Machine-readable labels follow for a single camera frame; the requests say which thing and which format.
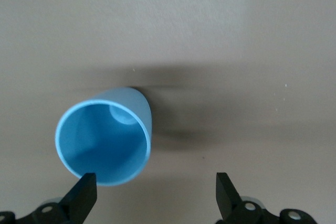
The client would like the blue plastic cup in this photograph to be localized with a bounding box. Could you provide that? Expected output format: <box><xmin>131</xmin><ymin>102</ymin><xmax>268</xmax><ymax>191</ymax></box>
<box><xmin>54</xmin><ymin>87</ymin><xmax>154</xmax><ymax>187</ymax></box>

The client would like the brown table cover sheet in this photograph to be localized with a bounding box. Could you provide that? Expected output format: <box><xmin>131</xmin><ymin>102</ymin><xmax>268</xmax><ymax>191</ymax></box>
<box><xmin>0</xmin><ymin>0</ymin><xmax>336</xmax><ymax>224</ymax></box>

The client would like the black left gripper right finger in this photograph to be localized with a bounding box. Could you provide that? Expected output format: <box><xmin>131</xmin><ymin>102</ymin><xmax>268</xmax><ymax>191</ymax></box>
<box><xmin>215</xmin><ymin>172</ymin><xmax>317</xmax><ymax>224</ymax></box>

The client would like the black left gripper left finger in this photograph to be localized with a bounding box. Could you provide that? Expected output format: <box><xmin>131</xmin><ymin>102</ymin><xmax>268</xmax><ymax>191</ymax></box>
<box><xmin>0</xmin><ymin>173</ymin><xmax>99</xmax><ymax>224</ymax></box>

